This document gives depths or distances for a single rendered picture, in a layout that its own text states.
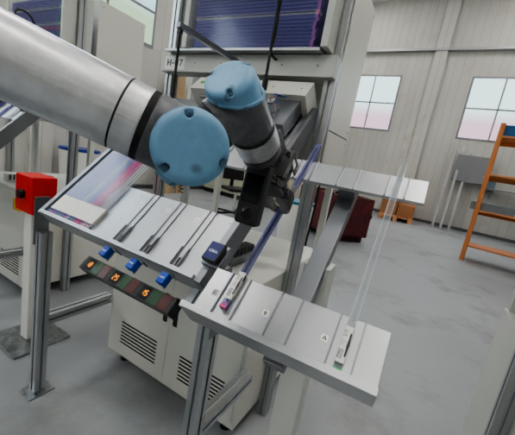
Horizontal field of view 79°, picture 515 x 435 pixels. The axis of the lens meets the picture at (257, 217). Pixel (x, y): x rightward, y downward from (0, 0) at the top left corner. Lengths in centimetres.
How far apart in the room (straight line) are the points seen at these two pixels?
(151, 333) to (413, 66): 1033
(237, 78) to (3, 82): 25
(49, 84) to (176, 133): 11
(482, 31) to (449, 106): 191
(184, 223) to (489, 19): 1070
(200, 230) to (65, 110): 58
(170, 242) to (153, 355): 70
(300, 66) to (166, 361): 121
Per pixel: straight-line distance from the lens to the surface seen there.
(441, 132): 1042
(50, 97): 34
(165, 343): 140
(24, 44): 35
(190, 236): 85
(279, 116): 105
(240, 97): 44
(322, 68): 115
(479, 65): 1080
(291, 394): 85
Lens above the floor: 102
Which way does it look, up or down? 11 degrees down
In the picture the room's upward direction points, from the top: 10 degrees clockwise
